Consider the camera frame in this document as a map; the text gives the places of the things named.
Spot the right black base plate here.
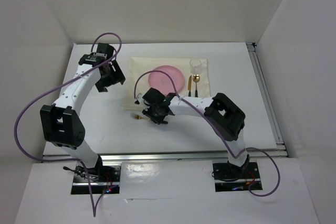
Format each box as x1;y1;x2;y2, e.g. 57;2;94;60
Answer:
212;162;263;192

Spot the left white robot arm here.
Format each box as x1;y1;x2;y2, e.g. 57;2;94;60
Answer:
40;43;125;182

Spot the gold fork green handle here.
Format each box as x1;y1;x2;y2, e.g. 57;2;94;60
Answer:
131;113;151;121

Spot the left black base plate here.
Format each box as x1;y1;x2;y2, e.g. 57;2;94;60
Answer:
63;164;121;195

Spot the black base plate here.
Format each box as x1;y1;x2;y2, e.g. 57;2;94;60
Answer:
63;164;121;195
212;162;263;192

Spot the gold spoon green handle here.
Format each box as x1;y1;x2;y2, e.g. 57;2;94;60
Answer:
193;74;200;97

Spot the gold knife green handle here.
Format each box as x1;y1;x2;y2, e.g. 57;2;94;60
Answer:
187;75;192;97

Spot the pink plate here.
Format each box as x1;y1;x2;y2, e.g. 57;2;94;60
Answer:
148;65;185;95

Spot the aluminium right side rail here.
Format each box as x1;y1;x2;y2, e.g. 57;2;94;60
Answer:
246;41;289;158

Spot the cream cloth placemat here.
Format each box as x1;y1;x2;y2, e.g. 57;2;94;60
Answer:
121;56;212;112

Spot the aluminium rail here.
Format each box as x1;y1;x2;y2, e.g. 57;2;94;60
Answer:
43;149;288;162
246;41;289;158

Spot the clear plastic cup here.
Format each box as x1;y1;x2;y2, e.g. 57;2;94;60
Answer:
190;59;202;74

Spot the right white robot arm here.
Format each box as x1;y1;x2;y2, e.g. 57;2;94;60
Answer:
135;88;249;178

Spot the aluminium front rail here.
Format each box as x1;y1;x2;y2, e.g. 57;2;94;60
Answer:
43;149;288;162

